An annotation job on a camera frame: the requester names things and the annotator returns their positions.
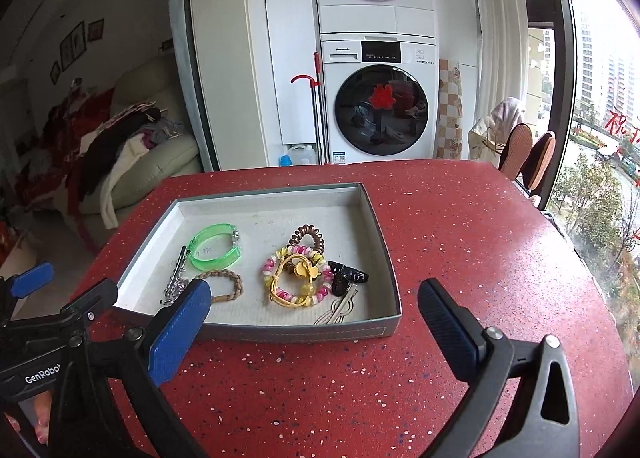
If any red handled mop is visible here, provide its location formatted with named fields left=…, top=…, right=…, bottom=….
left=291, top=52, right=331, bottom=165

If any brown spiral hair tie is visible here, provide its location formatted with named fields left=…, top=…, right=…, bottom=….
left=289, top=224, right=325, bottom=251

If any black hair claw clip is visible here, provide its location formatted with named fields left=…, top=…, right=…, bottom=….
left=327, top=261, right=370, bottom=296

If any silver bunny hair clip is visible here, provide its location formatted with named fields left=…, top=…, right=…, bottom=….
left=314, top=288, right=360, bottom=326

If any silver dangling hair clip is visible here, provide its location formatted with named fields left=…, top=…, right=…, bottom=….
left=160, top=245, right=191, bottom=307

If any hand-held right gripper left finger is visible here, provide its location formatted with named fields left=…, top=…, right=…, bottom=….
left=47, top=279, right=213, bottom=458

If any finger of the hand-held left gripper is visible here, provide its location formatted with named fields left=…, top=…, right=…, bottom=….
left=59, top=278, right=119, bottom=326
left=0, top=262, right=55, bottom=299

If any green translucent bracelet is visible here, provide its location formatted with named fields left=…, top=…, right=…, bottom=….
left=187, top=223, right=242, bottom=273

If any braided bracelet with silver charms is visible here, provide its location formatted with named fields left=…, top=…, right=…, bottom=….
left=192, top=269, right=244, bottom=303

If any grey jewelry tray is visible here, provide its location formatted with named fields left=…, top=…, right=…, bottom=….
left=112, top=182, right=403, bottom=344

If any large dark picture frame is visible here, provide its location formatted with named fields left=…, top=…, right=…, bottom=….
left=60, top=22, right=86, bottom=71

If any white tall cabinet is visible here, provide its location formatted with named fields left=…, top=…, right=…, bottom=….
left=187, top=0, right=323, bottom=171

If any white curtain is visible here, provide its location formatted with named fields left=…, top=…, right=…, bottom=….
left=472, top=0, right=530, bottom=139

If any yellow flower bead hair tie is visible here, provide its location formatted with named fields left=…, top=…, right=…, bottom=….
left=269, top=253, right=321, bottom=309

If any pile of clothes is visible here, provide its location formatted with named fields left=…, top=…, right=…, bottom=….
left=15, top=88, right=186, bottom=209

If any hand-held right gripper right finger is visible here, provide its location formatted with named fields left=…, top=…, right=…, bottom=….
left=417, top=278, right=581, bottom=458

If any pink yellow spiral hair tie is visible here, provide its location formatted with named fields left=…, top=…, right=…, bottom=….
left=262, top=245, right=335, bottom=309

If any white bag with cloth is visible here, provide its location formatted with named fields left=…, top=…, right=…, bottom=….
left=469, top=96, right=526, bottom=169

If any red window decal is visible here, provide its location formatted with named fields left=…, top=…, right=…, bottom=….
left=602, top=108, right=640, bottom=149

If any red washer door sticker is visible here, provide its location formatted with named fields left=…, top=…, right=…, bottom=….
left=370, top=84, right=396, bottom=111

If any person's left hand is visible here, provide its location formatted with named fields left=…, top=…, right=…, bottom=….
left=4, top=388, right=53, bottom=445

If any cream sofa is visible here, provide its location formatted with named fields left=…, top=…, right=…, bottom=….
left=75, top=55, right=203, bottom=229

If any white jug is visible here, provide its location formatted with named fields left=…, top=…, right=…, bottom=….
left=287, top=143, right=316, bottom=167

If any white washing machine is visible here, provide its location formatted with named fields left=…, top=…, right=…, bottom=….
left=320, top=35, right=441, bottom=165

